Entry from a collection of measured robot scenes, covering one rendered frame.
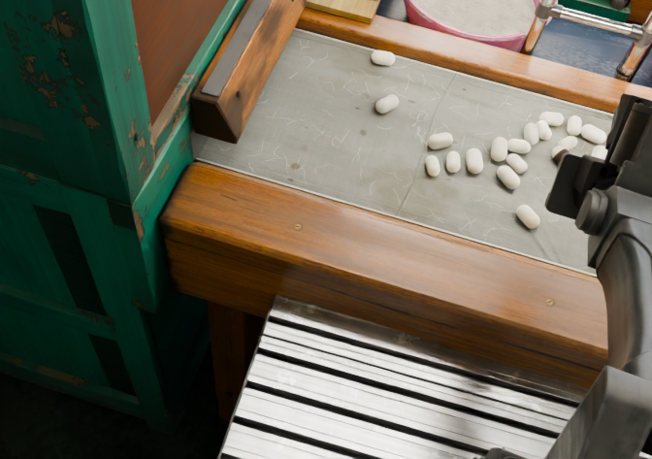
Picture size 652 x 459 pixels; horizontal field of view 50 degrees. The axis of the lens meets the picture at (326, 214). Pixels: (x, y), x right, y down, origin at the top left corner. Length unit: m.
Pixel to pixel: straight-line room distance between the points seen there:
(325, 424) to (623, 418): 0.48
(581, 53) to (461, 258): 0.58
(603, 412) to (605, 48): 1.01
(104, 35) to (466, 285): 0.49
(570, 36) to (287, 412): 0.85
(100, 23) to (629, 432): 0.49
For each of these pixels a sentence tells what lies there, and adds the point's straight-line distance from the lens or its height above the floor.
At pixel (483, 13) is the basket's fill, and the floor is 0.73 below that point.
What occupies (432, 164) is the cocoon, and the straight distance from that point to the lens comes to 0.96.
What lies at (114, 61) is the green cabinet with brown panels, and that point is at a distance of 0.67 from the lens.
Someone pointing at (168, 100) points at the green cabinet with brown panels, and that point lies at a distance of 0.85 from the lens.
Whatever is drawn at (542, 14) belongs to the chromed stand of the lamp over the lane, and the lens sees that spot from 1.12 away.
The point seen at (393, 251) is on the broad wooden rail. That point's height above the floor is 0.76.
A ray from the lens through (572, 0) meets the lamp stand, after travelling 1.39.
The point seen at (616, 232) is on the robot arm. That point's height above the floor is 1.05.
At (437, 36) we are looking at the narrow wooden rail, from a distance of 1.14.
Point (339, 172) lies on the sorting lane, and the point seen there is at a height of 0.74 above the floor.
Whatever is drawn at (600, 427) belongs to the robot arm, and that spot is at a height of 1.11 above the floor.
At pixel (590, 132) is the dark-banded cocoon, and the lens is 1.09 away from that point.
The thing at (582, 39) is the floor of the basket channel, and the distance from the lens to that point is 1.38.
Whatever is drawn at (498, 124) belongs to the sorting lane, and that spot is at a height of 0.74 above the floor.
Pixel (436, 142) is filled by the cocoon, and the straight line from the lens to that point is 0.99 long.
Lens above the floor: 1.48
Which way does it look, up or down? 55 degrees down
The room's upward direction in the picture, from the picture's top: 9 degrees clockwise
